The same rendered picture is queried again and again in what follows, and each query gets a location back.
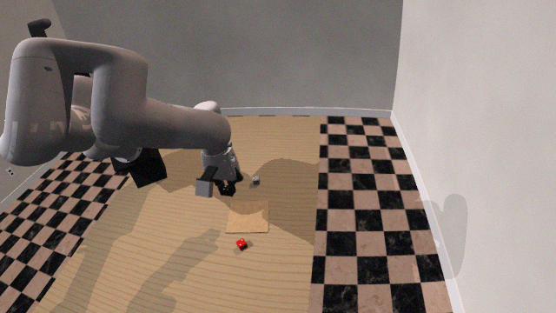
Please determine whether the tan flat mat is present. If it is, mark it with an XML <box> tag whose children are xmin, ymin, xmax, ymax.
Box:
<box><xmin>226</xmin><ymin>200</ymin><xmax>269</xmax><ymax>233</ymax></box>

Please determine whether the red die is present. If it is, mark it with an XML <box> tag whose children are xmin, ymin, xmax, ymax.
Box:
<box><xmin>236</xmin><ymin>238</ymin><xmax>248</xmax><ymax>250</ymax></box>

